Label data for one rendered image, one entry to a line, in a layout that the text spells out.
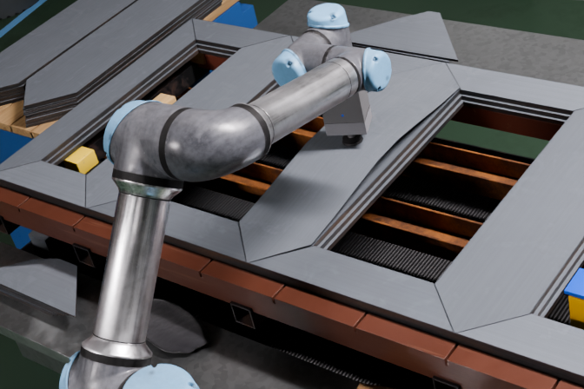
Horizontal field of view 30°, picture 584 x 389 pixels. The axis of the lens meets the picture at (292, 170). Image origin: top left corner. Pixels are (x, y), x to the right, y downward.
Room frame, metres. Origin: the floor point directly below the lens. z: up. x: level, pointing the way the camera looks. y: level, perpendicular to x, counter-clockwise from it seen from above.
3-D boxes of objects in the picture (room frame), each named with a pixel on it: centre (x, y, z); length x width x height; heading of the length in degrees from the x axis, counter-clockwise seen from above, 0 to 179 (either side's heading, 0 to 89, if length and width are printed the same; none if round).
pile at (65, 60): (2.76, 0.41, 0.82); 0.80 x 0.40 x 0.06; 135
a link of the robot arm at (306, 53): (1.78, -0.08, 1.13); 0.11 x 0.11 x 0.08; 47
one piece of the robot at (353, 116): (1.87, -0.14, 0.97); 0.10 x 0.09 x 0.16; 158
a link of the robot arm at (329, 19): (1.86, -0.13, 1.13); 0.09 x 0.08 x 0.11; 137
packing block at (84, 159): (2.18, 0.47, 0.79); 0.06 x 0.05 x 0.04; 135
